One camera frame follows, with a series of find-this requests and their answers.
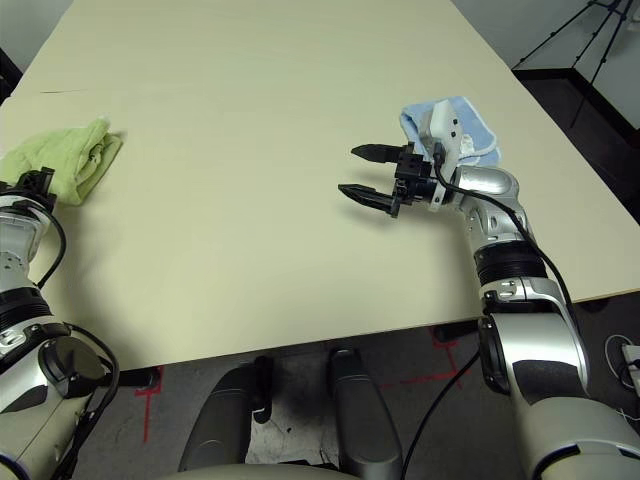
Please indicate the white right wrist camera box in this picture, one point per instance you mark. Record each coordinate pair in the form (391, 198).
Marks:
(445, 130)

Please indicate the dark grey left robot leg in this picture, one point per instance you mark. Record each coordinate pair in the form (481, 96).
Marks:
(225, 420)

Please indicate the white power adapter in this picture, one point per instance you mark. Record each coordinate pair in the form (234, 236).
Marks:
(632, 357)

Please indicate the black tripod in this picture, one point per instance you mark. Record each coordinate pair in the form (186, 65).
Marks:
(595, 35)

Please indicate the green towel with white trim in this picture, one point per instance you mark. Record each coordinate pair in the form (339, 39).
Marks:
(75, 155)

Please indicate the beige robot torso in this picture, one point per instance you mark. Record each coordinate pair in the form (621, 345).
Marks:
(250, 472)

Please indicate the folded light blue towel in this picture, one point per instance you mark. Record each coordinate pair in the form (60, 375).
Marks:
(475, 120)

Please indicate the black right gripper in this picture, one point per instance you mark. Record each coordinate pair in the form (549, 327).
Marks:
(415, 180)

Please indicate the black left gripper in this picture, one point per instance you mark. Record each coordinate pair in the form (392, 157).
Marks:
(37, 184)

